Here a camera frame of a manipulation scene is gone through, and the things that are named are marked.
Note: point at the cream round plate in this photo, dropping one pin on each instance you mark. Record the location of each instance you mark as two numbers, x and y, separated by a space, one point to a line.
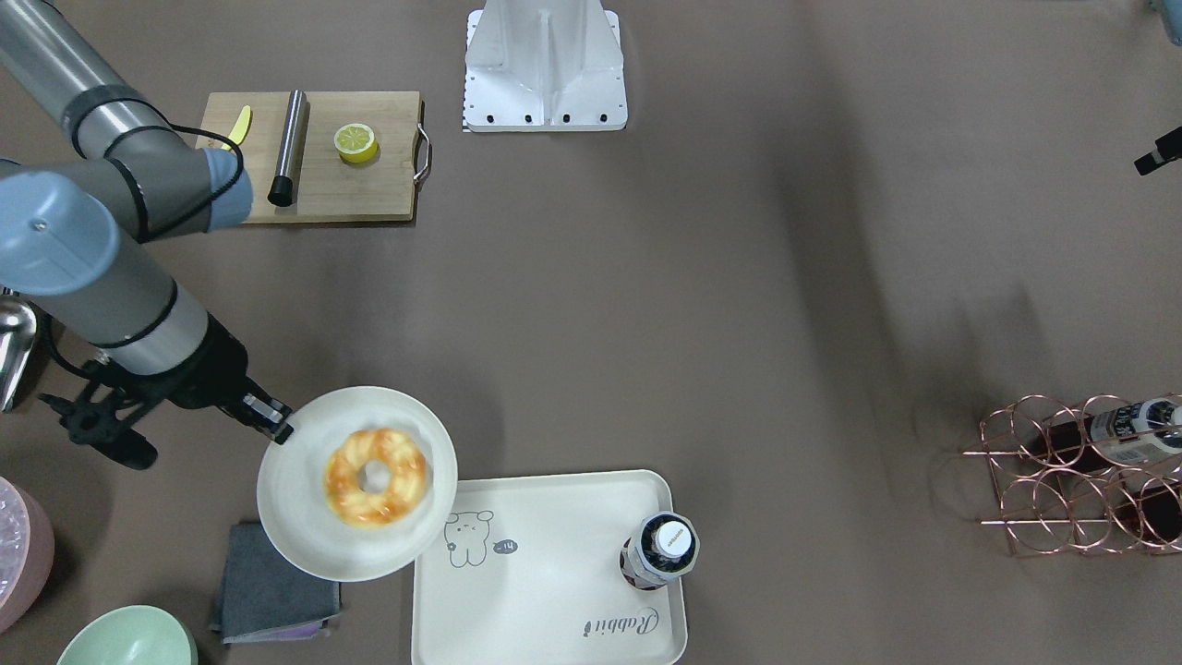
291 499

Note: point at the wine bottle in rack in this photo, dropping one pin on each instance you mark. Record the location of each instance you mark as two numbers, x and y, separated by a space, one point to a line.
1137 434

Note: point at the steel cylinder black tip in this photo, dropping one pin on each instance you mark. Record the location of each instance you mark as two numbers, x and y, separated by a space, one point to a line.
284 183

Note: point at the wooden cutting board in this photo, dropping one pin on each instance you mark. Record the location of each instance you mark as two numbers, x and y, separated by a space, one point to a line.
329 190

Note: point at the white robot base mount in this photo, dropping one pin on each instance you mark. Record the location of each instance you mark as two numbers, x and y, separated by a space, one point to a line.
544 66

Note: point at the yellow plastic knife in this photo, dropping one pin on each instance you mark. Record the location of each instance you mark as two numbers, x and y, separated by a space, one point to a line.
239 130

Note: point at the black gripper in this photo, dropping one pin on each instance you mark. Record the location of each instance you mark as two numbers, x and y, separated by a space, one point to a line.
214 372

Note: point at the copper wire wine rack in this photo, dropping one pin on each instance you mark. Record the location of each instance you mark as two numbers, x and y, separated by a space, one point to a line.
1044 508

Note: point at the teal object top corner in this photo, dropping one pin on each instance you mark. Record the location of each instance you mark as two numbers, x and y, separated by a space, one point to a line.
1170 13

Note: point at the cream rectangular tray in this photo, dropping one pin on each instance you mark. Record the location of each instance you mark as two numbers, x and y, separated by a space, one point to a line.
526 572

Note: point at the glazed donut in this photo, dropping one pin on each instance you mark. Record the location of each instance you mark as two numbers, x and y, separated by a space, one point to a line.
354 505

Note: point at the green bowl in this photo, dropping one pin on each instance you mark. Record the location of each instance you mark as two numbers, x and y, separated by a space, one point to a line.
137 634

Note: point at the grey folded cloth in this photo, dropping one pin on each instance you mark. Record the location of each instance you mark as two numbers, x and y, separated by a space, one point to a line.
262 597

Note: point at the metal scoop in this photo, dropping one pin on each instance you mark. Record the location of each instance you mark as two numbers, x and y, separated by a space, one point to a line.
19 331

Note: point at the pink bowl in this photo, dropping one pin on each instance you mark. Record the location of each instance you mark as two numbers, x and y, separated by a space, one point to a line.
27 552

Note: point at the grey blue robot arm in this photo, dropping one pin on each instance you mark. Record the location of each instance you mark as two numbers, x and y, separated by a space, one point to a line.
74 237

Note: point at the dark bottle white cap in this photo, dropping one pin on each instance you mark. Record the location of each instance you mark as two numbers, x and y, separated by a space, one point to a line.
660 551

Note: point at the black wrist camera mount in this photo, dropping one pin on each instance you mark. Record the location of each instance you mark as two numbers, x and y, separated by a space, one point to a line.
104 413

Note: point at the black object edge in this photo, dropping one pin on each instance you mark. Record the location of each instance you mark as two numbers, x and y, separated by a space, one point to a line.
1167 150

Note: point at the half lemon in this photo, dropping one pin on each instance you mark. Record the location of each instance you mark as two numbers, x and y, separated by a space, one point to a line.
356 143

